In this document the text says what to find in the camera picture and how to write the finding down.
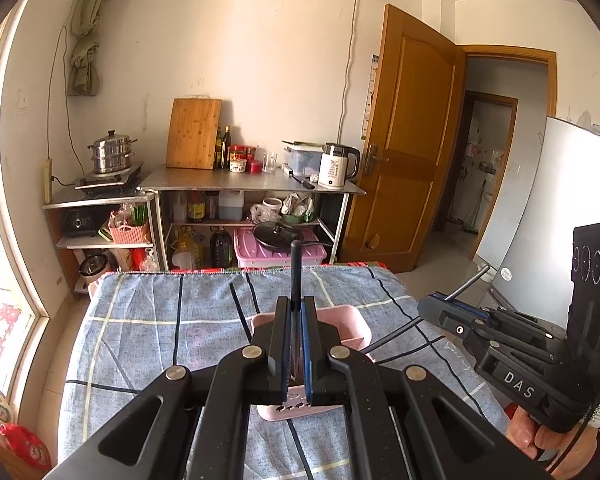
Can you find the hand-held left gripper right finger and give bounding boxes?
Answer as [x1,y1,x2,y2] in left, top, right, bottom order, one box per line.
[300,296,553,480]

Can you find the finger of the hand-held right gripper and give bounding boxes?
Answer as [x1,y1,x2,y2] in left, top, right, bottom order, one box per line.
[417,296,556,361]
[432,292,568,343]

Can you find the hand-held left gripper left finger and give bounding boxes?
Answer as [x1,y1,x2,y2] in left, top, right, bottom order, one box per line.
[45,296,294,480]

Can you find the pink plastic basket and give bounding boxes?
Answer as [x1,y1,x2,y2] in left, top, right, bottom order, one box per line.
[251,304,373,422]

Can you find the person's right hand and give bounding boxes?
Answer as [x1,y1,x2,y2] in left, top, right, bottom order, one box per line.
[510,404,600,463]

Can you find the pink storage box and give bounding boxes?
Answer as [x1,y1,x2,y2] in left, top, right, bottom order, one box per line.
[234,226,328,268]

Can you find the black frying pan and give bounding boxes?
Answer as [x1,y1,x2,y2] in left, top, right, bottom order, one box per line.
[252,221,333,253]

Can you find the dark oil jug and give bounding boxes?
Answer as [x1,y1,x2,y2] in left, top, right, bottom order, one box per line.
[210,227,233,268]

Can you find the silver refrigerator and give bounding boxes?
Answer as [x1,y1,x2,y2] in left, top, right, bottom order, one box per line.
[472,116,600,331]

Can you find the blue checked tablecloth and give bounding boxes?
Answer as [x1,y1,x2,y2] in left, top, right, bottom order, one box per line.
[55,265,511,480]

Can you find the yellow oil jug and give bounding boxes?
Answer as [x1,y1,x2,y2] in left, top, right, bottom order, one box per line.
[172,227,206,270]

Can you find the crumpled plastic bags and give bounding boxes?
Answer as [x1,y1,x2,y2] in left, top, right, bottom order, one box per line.
[282,192,316,221]

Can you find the white jerry can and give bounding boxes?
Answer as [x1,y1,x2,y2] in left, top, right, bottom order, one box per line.
[217,190,245,221]

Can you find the soy sauce bottle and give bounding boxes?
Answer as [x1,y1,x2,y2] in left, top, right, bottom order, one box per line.
[187,191,206,223]

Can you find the white electric kettle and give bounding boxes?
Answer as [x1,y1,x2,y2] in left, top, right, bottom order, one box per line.
[317,142,362,191]

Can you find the stainless steel table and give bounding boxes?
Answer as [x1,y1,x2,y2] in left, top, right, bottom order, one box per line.
[139,164,367,267]

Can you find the wooden door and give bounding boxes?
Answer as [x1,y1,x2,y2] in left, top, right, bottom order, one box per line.
[340,4,466,271]

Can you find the pink woven basket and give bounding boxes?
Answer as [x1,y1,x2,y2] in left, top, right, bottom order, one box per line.
[108,210,151,245]

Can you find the clear lidded plastic container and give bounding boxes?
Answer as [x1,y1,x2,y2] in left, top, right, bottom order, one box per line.
[281,140,326,177]

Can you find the wooden cutting board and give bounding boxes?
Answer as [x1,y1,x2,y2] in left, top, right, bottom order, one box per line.
[166,98,223,171]

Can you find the low steel shelf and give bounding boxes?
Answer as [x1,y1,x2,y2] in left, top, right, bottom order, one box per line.
[41,187,162,301]

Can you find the black kitchen appliance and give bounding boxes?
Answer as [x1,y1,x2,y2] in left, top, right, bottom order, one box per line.
[62,210,97,236]

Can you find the black induction cooker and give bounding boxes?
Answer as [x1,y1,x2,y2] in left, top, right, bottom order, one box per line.
[75,161,146,191]

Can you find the steel steamer pot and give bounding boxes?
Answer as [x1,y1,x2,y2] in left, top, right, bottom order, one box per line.
[87,130,139,175]

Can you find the red plastic bag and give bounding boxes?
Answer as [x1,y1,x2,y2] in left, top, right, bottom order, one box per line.
[0,422,51,472]

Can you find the red patterned rug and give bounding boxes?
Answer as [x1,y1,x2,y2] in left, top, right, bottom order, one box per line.
[0,302,26,376]

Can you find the wall calendar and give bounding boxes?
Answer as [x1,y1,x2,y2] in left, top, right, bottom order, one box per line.
[360,55,379,141]

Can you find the wooden door frame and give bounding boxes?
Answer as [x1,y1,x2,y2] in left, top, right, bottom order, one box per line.
[460,45,559,120]

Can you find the white wall cable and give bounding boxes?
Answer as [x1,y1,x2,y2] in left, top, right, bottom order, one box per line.
[337,0,359,144]

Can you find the black power cable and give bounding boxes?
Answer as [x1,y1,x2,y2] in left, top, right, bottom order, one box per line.
[46,25,93,186]

